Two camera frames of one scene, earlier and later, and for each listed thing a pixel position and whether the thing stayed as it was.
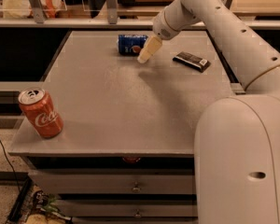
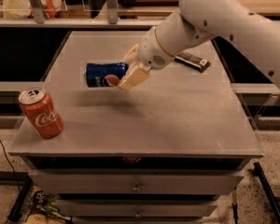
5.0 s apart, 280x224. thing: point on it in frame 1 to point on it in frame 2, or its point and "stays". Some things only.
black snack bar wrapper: x=192 y=61 stays
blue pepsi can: x=131 y=44 to x=103 y=75
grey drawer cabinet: x=126 y=149 stays
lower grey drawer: x=127 y=207 stays
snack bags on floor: x=42 y=208 stays
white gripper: x=161 y=27 to x=151 y=50
